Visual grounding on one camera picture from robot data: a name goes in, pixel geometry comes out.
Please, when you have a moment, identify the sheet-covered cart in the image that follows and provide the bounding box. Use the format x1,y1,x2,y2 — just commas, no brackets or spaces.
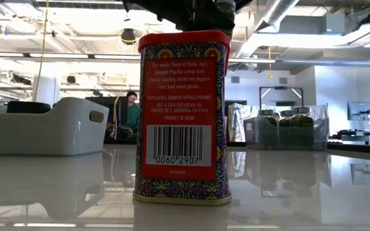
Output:
227,102,330,143

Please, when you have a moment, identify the dark green spice tin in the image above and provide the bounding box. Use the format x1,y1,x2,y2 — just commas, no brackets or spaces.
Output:
6,101,51,114

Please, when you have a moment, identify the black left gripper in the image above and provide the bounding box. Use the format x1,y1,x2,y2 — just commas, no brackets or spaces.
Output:
172,0,238,38

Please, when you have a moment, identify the grey desk monitor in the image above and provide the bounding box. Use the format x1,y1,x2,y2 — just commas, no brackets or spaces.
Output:
347,101,370,123

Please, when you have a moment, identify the black background monitor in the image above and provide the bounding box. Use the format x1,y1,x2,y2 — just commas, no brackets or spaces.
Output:
85,96,130,142

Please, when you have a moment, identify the grey translucent plastic bin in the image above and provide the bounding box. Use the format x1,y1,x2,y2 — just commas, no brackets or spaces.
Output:
243,115,330,151

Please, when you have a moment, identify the person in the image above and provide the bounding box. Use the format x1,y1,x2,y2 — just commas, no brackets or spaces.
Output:
120,90,140,140

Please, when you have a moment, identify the yellow hanging cord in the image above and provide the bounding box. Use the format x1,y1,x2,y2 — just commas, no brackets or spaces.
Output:
32,0,50,103

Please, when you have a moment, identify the red-lidded paprika tin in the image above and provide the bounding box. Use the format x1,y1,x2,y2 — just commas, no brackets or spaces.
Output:
132,30,233,207

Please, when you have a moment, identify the yellow hanging pendant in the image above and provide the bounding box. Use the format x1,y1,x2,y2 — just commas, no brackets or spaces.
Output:
267,47,274,80

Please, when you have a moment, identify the black aluminium table frame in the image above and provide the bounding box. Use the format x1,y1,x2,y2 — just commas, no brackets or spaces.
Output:
103,137,247,148

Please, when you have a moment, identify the white plastic bin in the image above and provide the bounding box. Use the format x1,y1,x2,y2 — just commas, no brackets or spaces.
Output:
0,97,110,157

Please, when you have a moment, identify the background work table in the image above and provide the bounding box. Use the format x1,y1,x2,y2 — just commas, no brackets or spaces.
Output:
328,130,370,154

